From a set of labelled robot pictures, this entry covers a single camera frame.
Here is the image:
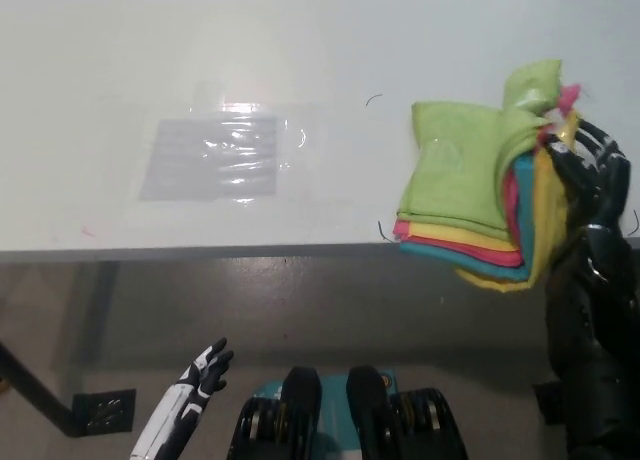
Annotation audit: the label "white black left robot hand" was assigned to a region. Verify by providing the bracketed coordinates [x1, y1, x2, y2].
[159, 337, 235, 429]

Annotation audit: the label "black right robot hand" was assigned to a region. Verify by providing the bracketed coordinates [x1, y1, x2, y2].
[542, 119, 632, 230]

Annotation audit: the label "yellow microfibre cloth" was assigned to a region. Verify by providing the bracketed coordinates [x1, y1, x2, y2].
[454, 109, 584, 295]
[407, 222, 524, 254]

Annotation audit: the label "pink microfibre cloth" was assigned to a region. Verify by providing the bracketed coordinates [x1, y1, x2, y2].
[407, 172, 526, 269]

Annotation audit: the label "black robot legs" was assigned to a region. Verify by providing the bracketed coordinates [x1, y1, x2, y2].
[227, 364, 469, 460]

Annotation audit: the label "black floor plate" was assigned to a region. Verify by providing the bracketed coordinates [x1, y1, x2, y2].
[72, 389, 137, 437]

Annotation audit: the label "clear plastic sleeve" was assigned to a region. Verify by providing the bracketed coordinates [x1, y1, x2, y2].
[139, 79, 324, 209]

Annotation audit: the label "black diagonal frame bar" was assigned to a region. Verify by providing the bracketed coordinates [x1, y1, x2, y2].
[0, 342, 79, 439]

